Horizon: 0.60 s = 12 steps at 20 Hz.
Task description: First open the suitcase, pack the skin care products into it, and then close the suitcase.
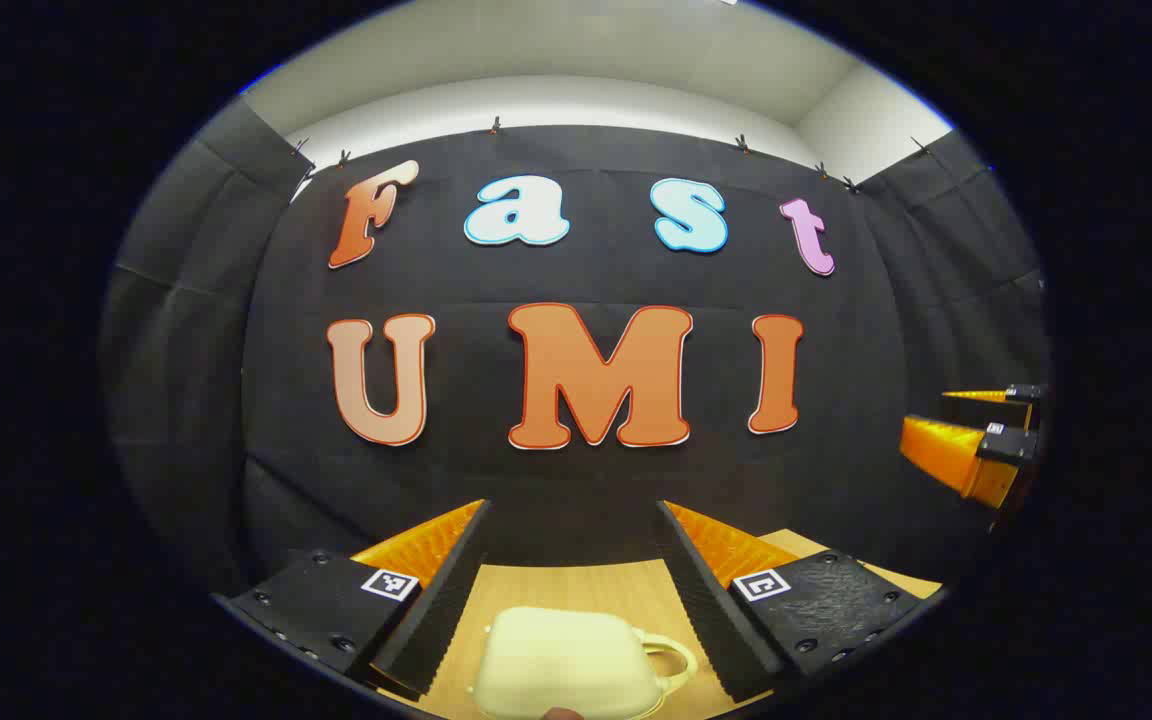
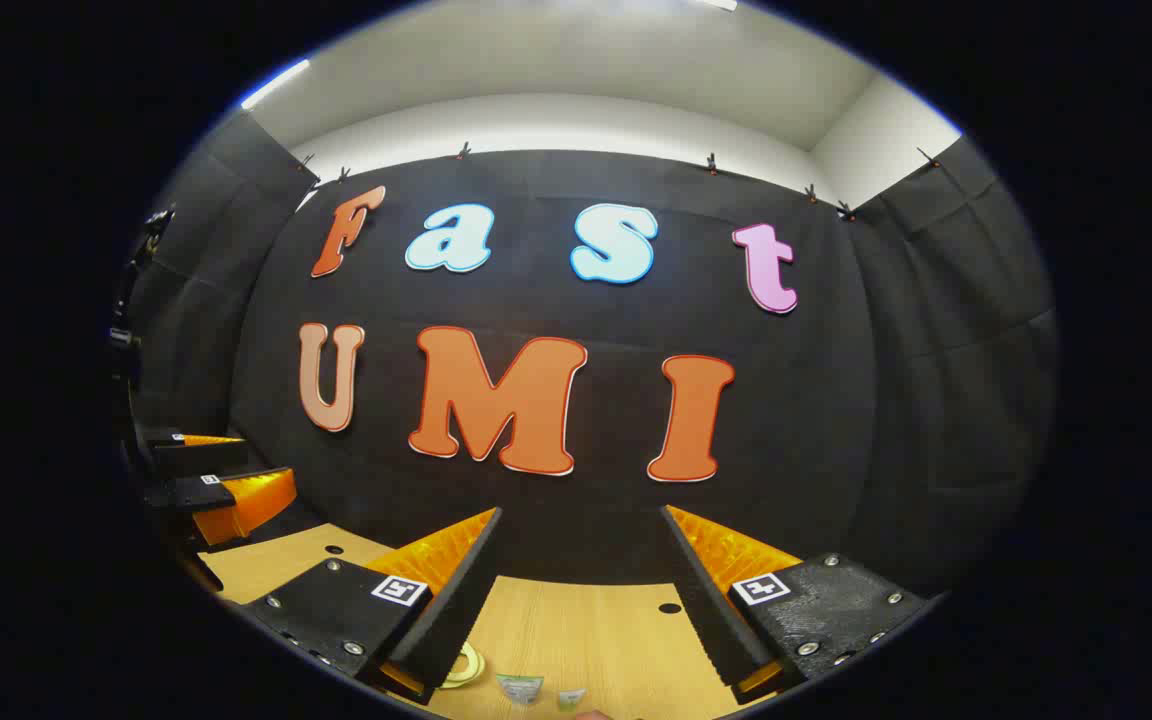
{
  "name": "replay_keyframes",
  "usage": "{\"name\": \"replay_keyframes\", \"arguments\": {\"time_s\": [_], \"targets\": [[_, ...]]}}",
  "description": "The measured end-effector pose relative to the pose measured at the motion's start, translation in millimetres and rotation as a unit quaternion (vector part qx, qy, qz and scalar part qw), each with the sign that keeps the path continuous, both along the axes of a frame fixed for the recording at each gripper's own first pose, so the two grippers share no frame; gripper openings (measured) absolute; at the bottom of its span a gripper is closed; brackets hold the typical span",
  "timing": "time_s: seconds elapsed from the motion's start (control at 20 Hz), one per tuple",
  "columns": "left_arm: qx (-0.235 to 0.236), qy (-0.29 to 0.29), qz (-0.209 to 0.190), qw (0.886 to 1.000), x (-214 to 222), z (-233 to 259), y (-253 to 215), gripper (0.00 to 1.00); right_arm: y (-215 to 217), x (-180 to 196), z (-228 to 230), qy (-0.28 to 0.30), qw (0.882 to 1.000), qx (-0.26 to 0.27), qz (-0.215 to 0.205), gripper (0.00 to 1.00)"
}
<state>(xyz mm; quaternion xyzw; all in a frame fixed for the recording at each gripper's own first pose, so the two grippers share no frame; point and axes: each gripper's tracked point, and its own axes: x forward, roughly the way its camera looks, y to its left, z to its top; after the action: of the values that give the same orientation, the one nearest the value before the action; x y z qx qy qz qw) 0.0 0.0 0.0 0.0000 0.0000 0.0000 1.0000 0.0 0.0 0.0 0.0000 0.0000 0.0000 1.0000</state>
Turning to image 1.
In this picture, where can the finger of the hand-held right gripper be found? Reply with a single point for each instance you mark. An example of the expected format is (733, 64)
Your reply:
(1024, 393)
(1006, 445)

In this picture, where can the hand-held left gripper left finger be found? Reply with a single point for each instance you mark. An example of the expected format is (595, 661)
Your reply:
(446, 600)

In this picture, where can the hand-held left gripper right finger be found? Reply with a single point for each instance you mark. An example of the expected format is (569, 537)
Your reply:
(701, 600)

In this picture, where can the pale yellow suitcase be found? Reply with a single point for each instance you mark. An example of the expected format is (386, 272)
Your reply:
(556, 660)

